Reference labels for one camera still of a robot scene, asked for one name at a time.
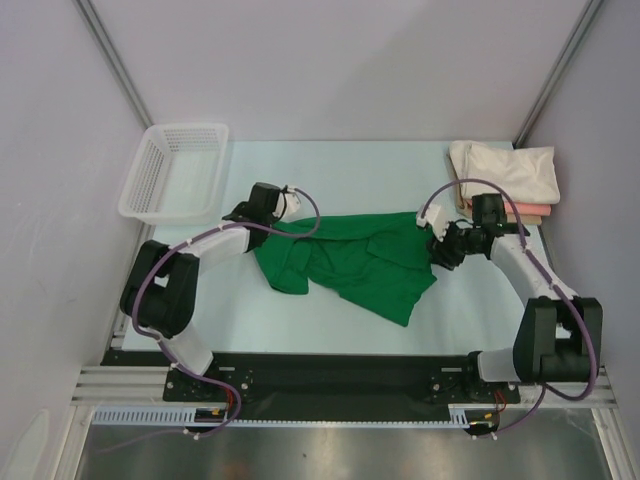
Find green t shirt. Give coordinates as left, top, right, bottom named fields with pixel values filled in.
left=254, top=212, right=436, bottom=327

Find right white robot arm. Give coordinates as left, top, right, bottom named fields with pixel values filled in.
left=416, top=194, right=603, bottom=401

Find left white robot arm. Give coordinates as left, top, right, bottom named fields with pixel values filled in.
left=120, top=182, right=300, bottom=400

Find pink folded t shirt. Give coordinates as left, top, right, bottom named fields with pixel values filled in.
left=463, top=199, right=551, bottom=217

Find cream folded t shirt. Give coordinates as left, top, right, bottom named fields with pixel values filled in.
left=449, top=140, right=561, bottom=205

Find white plastic basket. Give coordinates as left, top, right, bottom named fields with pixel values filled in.
left=118, top=122, right=230, bottom=226

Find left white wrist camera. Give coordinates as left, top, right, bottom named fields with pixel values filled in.
left=274, top=186, right=301, bottom=220

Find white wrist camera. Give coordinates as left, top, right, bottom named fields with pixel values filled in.
left=274, top=186, right=301, bottom=220
left=416, top=204, right=449, bottom=241

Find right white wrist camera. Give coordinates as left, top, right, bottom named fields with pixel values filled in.
left=416, top=204, right=449, bottom=241

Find right aluminium corner post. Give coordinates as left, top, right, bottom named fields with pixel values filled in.
left=512, top=0, right=607, bottom=148

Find aluminium corner post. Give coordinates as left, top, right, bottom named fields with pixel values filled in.
left=73, top=0, right=154, bottom=129
left=512, top=0, right=607, bottom=148

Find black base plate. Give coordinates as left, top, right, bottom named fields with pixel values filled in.
left=99, top=349, right=586, bottom=424

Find white slotted cable duct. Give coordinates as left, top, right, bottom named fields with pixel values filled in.
left=92, top=406, right=490, bottom=429

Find aluminium front rail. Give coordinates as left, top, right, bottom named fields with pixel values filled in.
left=71, top=366, right=618, bottom=409

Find left aluminium corner post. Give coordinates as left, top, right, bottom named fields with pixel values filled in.
left=73, top=0, right=154, bottom=129

